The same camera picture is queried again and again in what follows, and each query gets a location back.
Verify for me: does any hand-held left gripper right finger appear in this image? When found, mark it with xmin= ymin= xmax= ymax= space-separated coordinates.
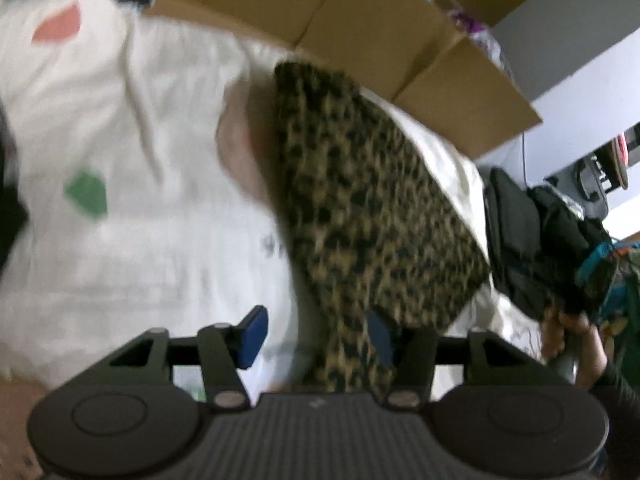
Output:
xmin=366 ymin=310 xmax=531 ymax=410

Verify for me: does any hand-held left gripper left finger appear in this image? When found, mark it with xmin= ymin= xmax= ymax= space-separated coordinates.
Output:
xmin=107 ymin=305 xmax=270 ymax=410

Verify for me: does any leopard print garment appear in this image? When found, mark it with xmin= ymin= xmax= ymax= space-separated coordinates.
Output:
xmin=272 ymin=61 xmax=493 ymax=393

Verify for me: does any person's right forearm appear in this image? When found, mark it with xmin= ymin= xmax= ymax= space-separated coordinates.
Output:
xmin=590 ymin=360 xmax=640 ymax=461

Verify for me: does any person's right hand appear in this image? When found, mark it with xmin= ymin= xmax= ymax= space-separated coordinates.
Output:
xmin=540 ymin=309 xmax=609 ymax=389

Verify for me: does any teal bag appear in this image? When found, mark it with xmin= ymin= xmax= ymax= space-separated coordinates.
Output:
xmin=575 ymin=242 xmax=640 ymax=361

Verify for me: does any white bear print bed sheet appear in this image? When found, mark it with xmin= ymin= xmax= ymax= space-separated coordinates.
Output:
xmin=0 ymin=0 xmax=546 ymax=401

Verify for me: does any black bag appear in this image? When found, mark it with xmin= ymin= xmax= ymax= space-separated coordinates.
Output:
xmin=530 ymin=185 xmax=618 ymax=316

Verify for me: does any brown cardboard sheet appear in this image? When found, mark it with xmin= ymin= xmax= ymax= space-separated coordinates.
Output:
xmin=135 ymin=0 xmax=543 ymax=161

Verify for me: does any purple packet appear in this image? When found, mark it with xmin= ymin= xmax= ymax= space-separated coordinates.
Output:
xmin=447 ymin=7 xmax=506 ymax=68

